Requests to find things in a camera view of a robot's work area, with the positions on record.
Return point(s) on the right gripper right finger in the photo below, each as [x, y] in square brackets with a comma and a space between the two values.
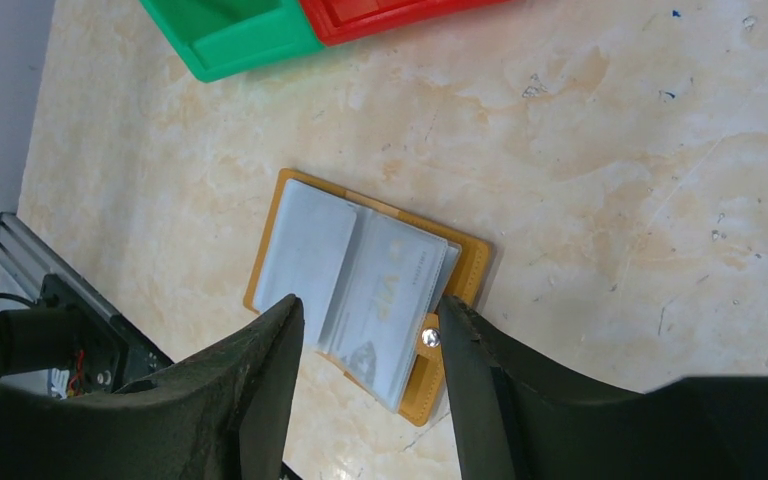
[517, 414]

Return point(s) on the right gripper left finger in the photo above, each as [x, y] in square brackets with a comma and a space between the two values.
[222, 413]

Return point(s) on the white VIP card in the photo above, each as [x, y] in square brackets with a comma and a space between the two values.
[396, 276]

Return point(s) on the tan leather card holder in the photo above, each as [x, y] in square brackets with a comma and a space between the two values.
[304, 250]

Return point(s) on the green plastic bin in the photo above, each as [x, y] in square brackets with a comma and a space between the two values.
[219, 38]

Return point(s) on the red plastic bin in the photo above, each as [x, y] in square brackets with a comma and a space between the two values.
[340, 21]

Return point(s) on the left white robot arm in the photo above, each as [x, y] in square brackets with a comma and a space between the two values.
[0, 331]

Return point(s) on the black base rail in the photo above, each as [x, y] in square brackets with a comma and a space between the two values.
[108, 351]

